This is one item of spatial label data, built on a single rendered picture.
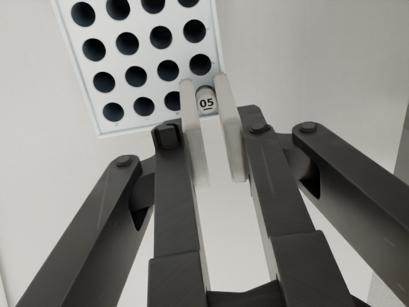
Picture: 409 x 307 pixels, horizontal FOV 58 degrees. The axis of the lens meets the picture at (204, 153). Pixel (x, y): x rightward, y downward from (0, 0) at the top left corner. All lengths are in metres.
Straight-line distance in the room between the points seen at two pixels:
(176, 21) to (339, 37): 0.11
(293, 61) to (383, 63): 0.06
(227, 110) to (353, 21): 0.14
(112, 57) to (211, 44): 0.06
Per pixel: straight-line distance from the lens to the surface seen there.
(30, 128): 0.29
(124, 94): 0.23
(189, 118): 0.16
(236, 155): 0.16
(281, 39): 0.26
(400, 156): 1.03
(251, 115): 0.17
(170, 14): 0.21
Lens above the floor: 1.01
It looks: 61 degrees down
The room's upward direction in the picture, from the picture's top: 173 degrees clockwise
